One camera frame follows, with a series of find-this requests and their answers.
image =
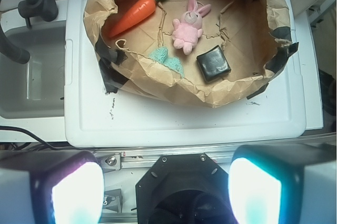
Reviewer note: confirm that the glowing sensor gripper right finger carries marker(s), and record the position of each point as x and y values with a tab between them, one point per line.
283	183

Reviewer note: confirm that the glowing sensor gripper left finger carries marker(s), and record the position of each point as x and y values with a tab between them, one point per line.
51	187

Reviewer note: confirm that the black box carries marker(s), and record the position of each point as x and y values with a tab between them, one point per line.
213	64

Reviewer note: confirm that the white plastic bin lid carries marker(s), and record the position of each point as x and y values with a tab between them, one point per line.
95	118

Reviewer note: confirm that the grey sink basin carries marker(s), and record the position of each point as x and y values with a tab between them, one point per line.
34	89

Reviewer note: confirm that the crumpled brown paper bag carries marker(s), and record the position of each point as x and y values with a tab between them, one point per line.
254	35

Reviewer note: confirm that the teal knitted cloth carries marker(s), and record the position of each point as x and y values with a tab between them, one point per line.
161	56

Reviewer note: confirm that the pink plush bunny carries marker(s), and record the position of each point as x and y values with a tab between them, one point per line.
188	29

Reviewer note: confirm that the black faucet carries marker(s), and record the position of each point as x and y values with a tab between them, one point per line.
47	10

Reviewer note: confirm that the orange toy carrot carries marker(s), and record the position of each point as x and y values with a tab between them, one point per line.
141	10

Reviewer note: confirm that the black robot mount base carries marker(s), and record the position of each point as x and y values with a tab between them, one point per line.
187	188

